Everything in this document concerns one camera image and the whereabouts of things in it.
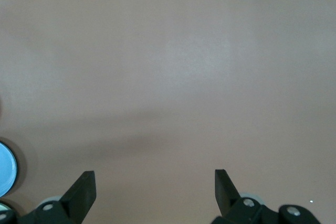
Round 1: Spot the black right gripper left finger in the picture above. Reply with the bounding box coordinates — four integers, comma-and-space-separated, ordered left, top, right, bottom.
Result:
18, 170, 96, 224

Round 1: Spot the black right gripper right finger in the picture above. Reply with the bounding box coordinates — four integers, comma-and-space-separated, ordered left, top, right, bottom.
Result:
211, 169, 321, 224

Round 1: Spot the blue plate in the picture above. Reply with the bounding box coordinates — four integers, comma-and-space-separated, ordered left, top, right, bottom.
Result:
0, 141, 19, 198

